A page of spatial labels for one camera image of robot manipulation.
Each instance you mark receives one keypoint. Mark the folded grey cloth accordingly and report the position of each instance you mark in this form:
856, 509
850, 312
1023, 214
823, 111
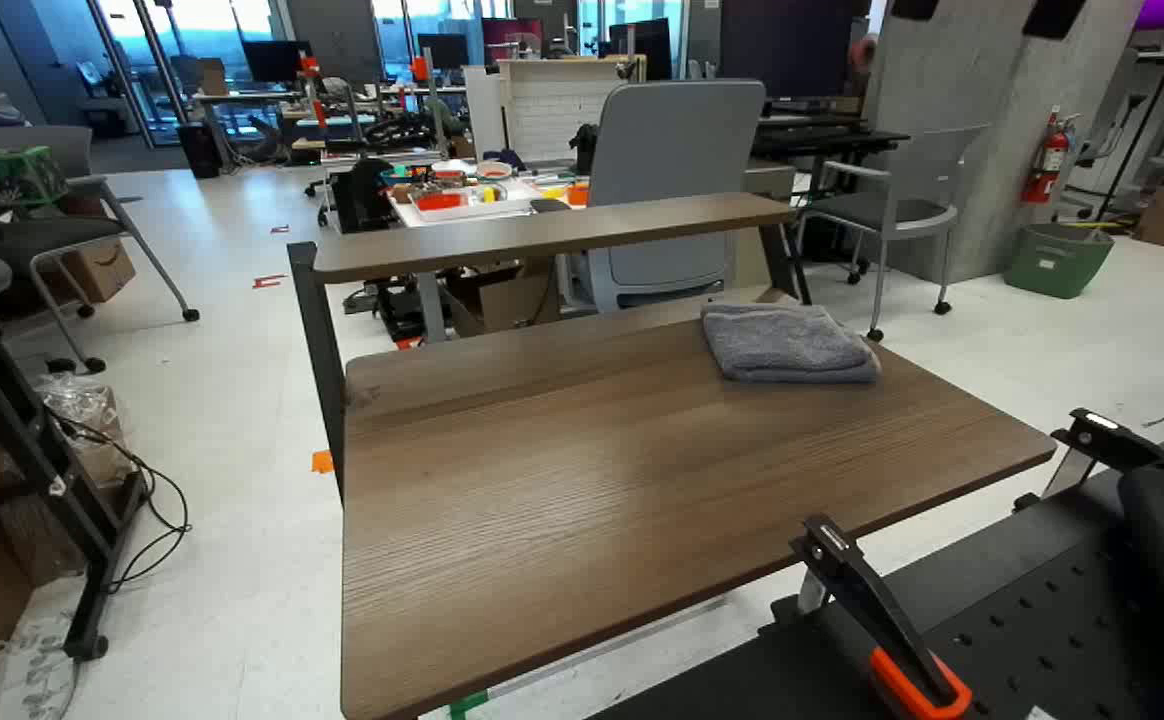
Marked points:
786, 343

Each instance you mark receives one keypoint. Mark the cardboard box under shelf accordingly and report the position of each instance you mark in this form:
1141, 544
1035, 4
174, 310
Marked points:
506, 297

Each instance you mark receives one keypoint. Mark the wooden shelf with black legs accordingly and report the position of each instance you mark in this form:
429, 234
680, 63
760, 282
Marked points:
525, 247

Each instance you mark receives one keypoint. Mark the white table with cluttered items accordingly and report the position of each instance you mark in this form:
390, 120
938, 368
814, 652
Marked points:
482, 202

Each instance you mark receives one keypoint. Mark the grey high-back office chair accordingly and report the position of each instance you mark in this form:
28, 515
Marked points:
675, 163

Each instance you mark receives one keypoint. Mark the black backpack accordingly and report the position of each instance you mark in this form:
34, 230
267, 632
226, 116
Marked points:
361, 192

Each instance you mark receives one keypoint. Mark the grey armchair on casters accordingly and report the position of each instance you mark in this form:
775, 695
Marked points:
893, 196

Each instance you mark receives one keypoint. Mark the black orange bar clamp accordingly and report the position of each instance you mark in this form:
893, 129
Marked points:
881, 619

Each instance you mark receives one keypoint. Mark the black computer monitor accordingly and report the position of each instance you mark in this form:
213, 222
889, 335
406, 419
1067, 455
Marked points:
272, 59

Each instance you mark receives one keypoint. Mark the green basket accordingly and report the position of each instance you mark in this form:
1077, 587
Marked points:
1052, 256

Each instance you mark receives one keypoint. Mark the cardboard box beside rack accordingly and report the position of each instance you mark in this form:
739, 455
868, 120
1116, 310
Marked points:
96, 269

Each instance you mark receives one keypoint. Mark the red fire extinguisher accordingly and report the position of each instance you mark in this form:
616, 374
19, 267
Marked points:
1045, 163

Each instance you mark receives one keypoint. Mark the black silver bar clamp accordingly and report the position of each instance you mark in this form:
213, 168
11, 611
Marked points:
1094, 451

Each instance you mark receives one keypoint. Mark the black metal rack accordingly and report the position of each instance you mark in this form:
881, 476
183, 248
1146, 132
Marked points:
20, 441

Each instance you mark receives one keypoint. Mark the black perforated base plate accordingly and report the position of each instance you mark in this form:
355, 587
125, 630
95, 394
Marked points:
980, 612

